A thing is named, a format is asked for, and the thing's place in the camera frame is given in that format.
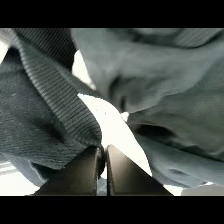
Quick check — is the black jacket with white stripe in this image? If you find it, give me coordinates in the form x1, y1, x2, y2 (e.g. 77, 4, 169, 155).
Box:
0, 28, 224, 189

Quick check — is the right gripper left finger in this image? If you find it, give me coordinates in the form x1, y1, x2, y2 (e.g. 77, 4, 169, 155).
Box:
34, 145, 105, 197

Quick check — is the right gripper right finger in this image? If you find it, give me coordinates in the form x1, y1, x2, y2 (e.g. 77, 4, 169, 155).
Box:
105, 143, 173, 197

